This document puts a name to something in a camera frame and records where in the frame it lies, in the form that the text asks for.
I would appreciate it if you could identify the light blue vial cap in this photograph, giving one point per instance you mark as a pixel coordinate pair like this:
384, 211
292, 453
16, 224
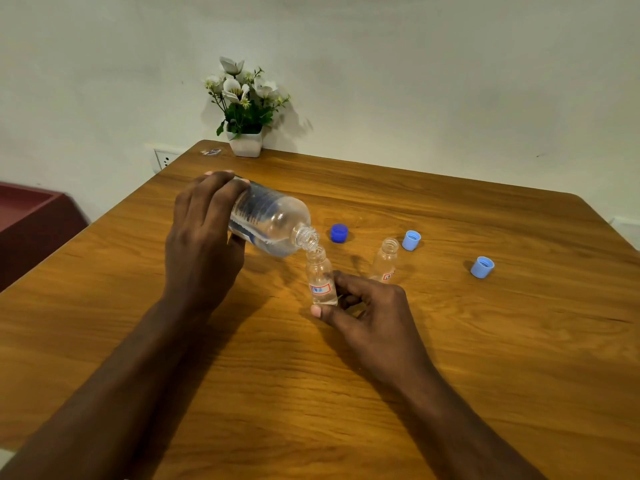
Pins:
411, 240
482, 267

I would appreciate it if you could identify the person's right thumb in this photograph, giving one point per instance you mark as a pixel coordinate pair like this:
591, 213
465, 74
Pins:
331, 314

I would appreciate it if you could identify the person's right middle finger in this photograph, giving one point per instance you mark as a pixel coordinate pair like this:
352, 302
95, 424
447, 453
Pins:
348, 298

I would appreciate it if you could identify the clear plastic water bottle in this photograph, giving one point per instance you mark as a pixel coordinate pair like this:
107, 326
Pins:
272, 220

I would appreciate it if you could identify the white wall socket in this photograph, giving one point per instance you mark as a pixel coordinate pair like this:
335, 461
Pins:
164, 158

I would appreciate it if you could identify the person's right forearm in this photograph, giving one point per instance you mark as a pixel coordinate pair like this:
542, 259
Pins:
460, 424

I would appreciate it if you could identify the person's left hand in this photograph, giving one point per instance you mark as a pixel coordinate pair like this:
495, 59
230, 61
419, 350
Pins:
200, 254

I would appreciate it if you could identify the person's right hand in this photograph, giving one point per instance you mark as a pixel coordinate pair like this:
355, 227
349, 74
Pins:
380, 329

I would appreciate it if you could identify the white flower plant in pot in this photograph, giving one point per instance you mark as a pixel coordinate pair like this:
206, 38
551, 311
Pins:
245, 107

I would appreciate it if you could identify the person's left forearm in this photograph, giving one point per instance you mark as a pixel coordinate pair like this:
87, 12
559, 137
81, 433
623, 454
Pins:
95, 399

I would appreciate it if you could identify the dark blue bottle cap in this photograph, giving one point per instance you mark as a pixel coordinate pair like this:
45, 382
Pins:
339, 233

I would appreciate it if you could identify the dark red cabinet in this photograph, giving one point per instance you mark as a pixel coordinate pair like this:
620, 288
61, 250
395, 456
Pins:
30, 224

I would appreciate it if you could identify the small clear vial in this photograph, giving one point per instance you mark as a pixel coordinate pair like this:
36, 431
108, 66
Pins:
321, 277
384, 260

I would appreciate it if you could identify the wooden table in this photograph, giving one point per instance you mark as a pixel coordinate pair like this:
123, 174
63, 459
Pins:
350, 319

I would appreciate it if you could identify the person's left thumb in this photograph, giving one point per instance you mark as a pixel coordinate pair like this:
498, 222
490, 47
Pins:
238, 239

